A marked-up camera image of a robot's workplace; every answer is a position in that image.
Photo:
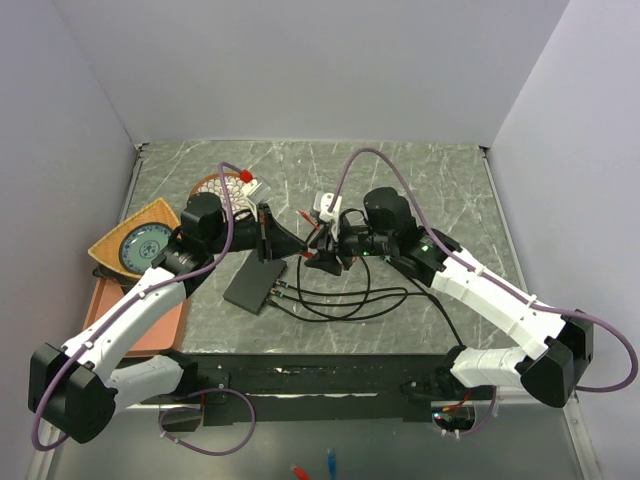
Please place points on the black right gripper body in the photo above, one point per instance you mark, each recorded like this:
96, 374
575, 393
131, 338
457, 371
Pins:
360, 241

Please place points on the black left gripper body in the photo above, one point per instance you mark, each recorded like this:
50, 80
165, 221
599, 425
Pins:
248, 235

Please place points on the black network switch box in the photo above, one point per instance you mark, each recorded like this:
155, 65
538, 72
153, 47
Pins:
252, 284

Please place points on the black cable teal plugs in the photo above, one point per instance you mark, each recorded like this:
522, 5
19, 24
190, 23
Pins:
374, 309

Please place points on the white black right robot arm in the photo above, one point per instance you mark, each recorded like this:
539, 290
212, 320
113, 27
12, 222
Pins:
551, 350

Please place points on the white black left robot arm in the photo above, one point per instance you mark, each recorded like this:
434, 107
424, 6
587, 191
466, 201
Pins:
80, 386

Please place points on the blue plug on floor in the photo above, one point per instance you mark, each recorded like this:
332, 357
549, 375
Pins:
331, 464

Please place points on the red plug on floor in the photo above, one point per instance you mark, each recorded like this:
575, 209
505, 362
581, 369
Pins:
300, 473

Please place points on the blue patterned plate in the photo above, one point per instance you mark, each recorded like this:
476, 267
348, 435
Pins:
140, 246

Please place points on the woven bamboo fan tray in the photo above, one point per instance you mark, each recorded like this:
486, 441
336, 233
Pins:
106, 250

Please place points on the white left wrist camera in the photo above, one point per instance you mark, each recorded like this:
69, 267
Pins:
256, 191

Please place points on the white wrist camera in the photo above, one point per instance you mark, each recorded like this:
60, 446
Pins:
256, 191
327, 208

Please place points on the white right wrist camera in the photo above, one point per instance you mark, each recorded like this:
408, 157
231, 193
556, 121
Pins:
327, 208

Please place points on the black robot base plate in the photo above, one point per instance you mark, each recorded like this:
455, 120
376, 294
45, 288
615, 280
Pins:
307, 387

